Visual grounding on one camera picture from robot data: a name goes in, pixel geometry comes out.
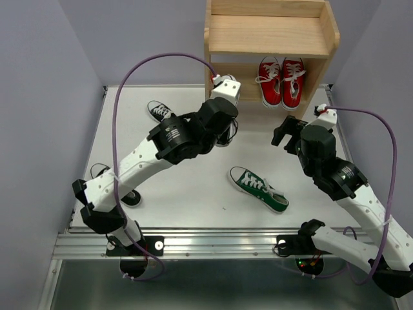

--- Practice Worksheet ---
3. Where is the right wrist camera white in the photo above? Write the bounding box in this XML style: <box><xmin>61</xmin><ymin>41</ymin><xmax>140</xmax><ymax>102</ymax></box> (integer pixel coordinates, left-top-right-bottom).
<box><xmin>309</xmin><ymin>104</ymin><xmax>337</xmax><ymax>130</ymax></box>

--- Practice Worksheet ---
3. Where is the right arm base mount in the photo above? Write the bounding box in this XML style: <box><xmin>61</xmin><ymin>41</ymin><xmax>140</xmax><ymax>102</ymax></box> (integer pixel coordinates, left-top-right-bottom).
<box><xmin>272</xmin><ymin>219</ymin><xmax>327</xmax><ymax>277</ymax></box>

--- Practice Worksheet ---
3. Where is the green sneaker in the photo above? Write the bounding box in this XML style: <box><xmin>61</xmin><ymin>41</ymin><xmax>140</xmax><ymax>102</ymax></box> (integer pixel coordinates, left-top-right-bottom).
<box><xmin>210</xmin><ymin>75</ymin><xmax>241</xmax><ymax>147</ymax></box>
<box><xmin>228</xmin><ymin>166</ymin><xmax>290</xmax><ymax>213</ymax></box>

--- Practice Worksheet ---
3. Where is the wooden shoe shelf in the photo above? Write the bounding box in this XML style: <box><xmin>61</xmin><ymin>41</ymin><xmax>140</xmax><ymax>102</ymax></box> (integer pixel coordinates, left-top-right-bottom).
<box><xmin>204</xmin><ymin>1</ymin><xmax>340</xmax><ymax>118</ymax></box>

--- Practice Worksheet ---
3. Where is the red sneaker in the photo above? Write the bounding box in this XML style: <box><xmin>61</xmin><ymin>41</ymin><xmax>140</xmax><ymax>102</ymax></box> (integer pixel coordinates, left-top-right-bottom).
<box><xmin>255</xmin><ymin>56</ymin><xmax>282</xmax><ymax>109</ymax></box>
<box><xmin>282</xmin><ymin>57</ymin><xmax>306</xmax><ymax>111</ymax></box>

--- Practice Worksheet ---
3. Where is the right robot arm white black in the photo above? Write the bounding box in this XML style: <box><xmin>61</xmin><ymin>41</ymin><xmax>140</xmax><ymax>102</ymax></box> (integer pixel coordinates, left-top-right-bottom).
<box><xmin>271</xmin><ymin>115</ymin><xmax>412</xmax><ymax>298</ymax></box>

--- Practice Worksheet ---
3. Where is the black sneaker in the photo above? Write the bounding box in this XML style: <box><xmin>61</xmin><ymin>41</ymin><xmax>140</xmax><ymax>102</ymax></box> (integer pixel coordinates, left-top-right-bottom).
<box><xmin>147</xmin><ymin>100</ymin><xmax>176</xmax><ymax>123</ymax></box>
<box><xmin>89</xmin><ymin>163</ymin><xmax>142</xmax><ymax>208</ymax></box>

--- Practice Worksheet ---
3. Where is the black sneaker far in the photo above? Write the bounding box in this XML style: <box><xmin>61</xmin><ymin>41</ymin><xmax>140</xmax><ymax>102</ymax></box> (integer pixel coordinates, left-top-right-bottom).
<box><xmin>147</xmin><ymin>100</ymin><xmax>176</xmax><ymax>123</ymax></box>

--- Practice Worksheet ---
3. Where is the aluminium rail front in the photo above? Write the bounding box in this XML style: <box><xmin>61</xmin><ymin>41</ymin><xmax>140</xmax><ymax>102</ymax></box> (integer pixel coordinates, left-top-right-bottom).
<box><xmin>52</xmin><ymin>229</ymin><xmax>297</xmax><ymax>260</ymax></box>

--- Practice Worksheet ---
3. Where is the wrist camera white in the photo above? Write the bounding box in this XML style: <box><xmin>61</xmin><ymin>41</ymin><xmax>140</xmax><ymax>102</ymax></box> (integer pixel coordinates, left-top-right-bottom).
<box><xmin>210</xmin><ymin>74</ymin><xmax>241</xmax><ymax>107</ymax></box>
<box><xmin>309</xmin><ymin>104</ymin><xmax>337</xmax><ymax>130</ymax></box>

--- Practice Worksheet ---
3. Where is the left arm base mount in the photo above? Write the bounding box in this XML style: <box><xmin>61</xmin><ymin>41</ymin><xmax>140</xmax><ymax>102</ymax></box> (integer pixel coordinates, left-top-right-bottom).
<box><xmin>106</xmin><ymin>235</ymin><xmax>166</xmax><ymax>282</ymax></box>

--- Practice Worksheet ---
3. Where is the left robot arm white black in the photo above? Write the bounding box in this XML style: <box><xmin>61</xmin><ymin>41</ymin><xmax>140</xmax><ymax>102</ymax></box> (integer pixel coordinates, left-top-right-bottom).
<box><xmin>72</xmin><ymin>96</ymin><xmax>238</xmax><ymax>254</ymax></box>

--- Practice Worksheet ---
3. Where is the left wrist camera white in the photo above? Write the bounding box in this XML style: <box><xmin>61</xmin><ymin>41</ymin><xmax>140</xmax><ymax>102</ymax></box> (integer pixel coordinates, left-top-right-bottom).
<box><xmin>210</xmin><ymin>74</ymin><xmax>241</xmax><ymax>107</ymax></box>

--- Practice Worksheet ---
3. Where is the black sneaker near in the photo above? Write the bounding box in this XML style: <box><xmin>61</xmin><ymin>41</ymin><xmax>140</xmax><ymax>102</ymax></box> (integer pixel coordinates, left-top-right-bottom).
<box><xmin>89</xmin><ymin>163</ymin><xmax>142</xmax><ymax>208</ymax></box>

